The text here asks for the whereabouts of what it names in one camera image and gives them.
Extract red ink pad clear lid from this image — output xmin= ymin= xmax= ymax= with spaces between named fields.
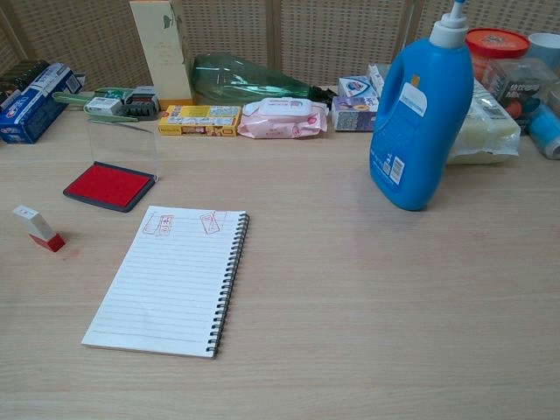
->
xmin=62 ymin=118 xmax=160 ymax=214

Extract blue toothpaste box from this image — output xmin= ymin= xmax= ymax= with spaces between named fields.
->
xmin=0 ymin=61 xmax=88 ymax=145

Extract blue detergent pump bottle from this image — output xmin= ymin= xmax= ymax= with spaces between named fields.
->
xmin=368 ymin=0 xmax=476 ymax=213

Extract white red rubber stamp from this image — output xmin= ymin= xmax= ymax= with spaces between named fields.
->
xmin=11 ymin=204 xmax=67 ymax=254

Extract blue cylindrical tube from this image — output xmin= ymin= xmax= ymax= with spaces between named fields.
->
xmin=527 ymin=102 xmax=560 ymax=161

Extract orange lid snack jar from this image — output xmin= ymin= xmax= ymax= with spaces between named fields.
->
xmin=465 ymin=27 xmax=530 ymax=84

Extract green plastic bottle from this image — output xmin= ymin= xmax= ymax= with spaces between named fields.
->
xmin=191 ymin=52 xmax=338 ymax=107

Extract yellow printed flat box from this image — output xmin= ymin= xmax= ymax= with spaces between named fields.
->
xmin=157 ymin=104 xmax=242 ymax=137

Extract spiral lined notebook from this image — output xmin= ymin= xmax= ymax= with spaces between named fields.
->
xmin=80 ymin=204 xmax=251 ymax=361

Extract white blue soap box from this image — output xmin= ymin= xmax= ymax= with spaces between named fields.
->
xmin=337 ymin=74 xmax=378 ymax=99

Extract light blue mug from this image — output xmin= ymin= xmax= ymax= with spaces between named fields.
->
xmin=528 ymin=32 xmax=560 ymax=71

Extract small white green box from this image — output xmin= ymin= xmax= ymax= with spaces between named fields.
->
xmin=84 ymin=95 xmax=123 ymax=116

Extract pink wet wipes pack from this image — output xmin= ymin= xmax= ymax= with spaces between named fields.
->
xmin=237 ymin=96 xmax=329 ymax=140

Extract pale yellow sponge pack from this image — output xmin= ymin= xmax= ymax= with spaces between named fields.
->
xmin=445 ymin=78 xmax=522 ymax=165

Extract purple soap box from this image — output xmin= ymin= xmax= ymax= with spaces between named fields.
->
xmin=331 ymin=95 xmax=380 ymax=132

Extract dark sauce bottle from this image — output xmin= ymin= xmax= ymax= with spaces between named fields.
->
xmin=0 ymin=59 xmax=50 ymax=106

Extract tall cream yellow box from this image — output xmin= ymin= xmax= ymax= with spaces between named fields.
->
xmin=129 ymin=0 xmax=196 ymax=107

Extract clear plastic candy box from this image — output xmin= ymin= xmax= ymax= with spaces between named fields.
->
xmin=485 ymin=57 xmax=559 ymax=120

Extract rattan folding screen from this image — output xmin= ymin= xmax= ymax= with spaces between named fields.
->
xmin=0 ymin=0 xmax=560 ymax=88

